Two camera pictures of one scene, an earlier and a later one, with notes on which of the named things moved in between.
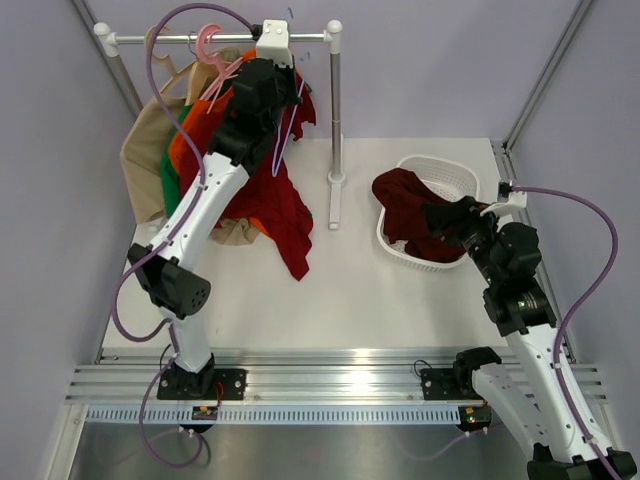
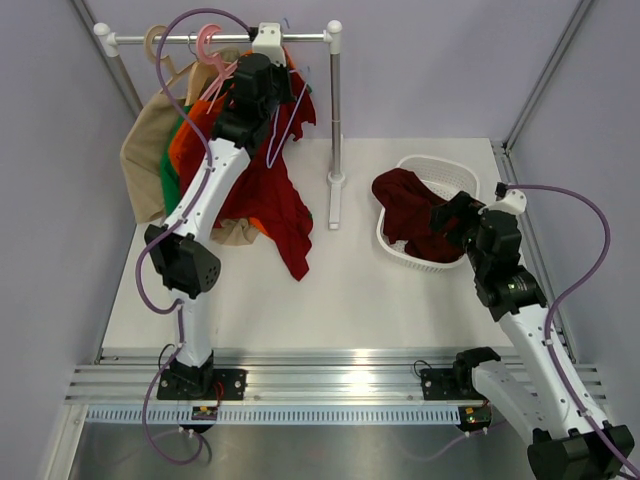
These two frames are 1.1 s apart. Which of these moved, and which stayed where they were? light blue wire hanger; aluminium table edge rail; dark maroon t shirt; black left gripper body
Moved: light blue wire hanger
Stayed: black left gripper body; aluminium table edge rail; dark maroon t shirt
